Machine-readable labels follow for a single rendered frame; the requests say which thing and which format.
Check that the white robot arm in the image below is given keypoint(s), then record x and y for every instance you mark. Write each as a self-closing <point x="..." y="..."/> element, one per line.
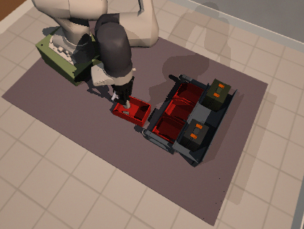
<point x="135" y="29"/>

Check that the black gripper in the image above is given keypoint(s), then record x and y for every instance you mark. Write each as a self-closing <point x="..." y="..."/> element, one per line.
<point x="124" y="92"/>

